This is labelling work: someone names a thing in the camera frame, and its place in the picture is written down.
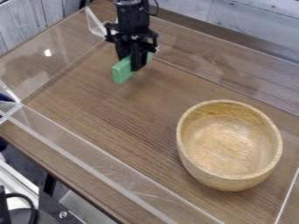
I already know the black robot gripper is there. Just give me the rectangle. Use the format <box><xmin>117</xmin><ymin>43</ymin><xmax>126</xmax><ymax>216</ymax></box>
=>
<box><xmin>104</xmin><ymin>3</ymin><xmax>158</xmax><ymax>72</ymax></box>

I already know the green rectangular block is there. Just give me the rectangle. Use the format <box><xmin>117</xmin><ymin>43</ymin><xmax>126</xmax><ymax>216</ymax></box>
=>
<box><xmin>110</xmin><ymin>52</ymin><xmax>154</xmax><ymax>85</ymax></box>

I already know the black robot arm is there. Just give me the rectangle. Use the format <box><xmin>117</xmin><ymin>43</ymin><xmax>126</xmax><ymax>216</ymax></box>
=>
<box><xmin>104</xmin><ymin>0</ymin><xmax>158</xmax><ymax>72</ymax></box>

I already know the brown wooden bowl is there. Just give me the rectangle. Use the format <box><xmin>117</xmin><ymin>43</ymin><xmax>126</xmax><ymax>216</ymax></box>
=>
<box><xmin>174</xmin><ymin>100</ymin><xmax>284</xmax><ymax>192</ymax></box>

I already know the black table leg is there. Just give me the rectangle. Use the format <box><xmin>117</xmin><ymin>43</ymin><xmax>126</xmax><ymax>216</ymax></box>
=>
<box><xmin>42</xmin><ymin>174</ymin><xmax>56</xmax><ymax>197</ymax></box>

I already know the clear acrylic corner bracket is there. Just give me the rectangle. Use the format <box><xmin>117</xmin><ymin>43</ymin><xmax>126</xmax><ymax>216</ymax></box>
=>
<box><xmin>84</xmin><ymin>7</ymin><xmax>108</xmax><ymax>38</ymax></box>

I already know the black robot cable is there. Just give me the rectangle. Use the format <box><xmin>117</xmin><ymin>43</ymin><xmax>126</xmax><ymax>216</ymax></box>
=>
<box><xmin>148</xmin><ymin>0</ymin><xmax>161</xmax><ymax>18</ymax></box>

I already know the clear acrylic barrier wall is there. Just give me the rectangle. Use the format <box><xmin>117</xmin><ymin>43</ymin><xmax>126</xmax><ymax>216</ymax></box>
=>
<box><xmin>0</xmin><ymin>87</ymin><xmax>224</xmax><ymax>224</ymax></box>

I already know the grey metal base plate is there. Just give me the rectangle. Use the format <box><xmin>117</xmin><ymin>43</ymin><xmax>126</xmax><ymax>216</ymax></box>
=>
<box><xmin>0</xmin><ymin>193</ymin><xmax>86</xmax><ymax>224</ymax></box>

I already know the black cable loop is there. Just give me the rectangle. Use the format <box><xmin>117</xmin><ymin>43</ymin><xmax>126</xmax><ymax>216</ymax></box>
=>
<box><xmin>0</xmin><ymin>192</ymin><xmax>38</xmax><ymax>224</ymax></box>

